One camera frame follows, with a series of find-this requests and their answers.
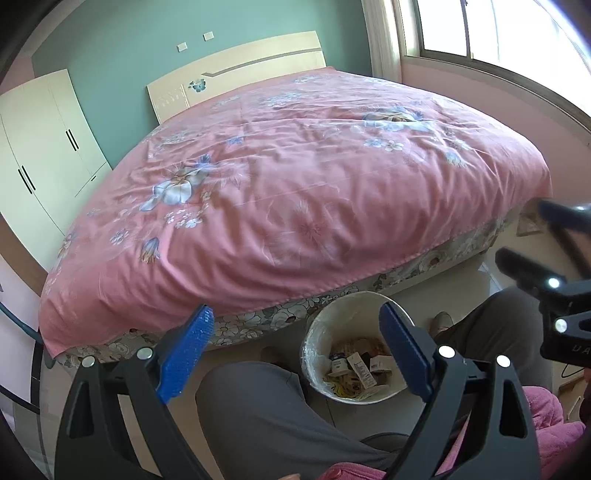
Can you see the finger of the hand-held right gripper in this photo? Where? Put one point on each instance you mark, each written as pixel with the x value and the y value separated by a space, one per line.
pixel 526 270
pixel 565 221

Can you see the window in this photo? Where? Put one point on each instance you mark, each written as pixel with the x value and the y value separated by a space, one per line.
pixel 508 32

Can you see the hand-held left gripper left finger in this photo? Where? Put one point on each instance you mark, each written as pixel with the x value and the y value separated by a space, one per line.
pixel 187 355

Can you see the cream wooden headboard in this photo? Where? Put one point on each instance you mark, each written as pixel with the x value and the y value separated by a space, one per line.
pixel 240 69

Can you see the white lined waste bin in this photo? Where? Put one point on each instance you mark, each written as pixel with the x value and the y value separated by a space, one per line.
pixel 318 346

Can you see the floral bed sheet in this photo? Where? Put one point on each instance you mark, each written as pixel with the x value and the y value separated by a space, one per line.
pixel 277 318

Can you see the white wardrobe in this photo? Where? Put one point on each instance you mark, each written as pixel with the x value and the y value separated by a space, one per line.
pixel 41 152

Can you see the small white paper box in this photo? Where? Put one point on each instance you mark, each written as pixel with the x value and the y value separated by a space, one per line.
pixel 338 365
pixel 362 373
pixel 381 364

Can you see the bed with pink floral quilt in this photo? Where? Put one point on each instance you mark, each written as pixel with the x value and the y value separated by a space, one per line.
pixel 300 194

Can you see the person's grey trouser leg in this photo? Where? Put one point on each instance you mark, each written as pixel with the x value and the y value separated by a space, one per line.
pixel 277 415
pixel 498 323

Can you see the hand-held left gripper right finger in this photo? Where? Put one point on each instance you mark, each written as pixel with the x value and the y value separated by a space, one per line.
pixel 406 350

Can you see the white curtain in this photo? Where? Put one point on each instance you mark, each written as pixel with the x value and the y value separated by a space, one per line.
pixel 383 37

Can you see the person's shoe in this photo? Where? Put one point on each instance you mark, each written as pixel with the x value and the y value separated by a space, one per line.
pixel 443 322

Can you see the pink fleece garment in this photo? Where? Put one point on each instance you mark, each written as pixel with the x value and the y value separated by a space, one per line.
pixel 549 424

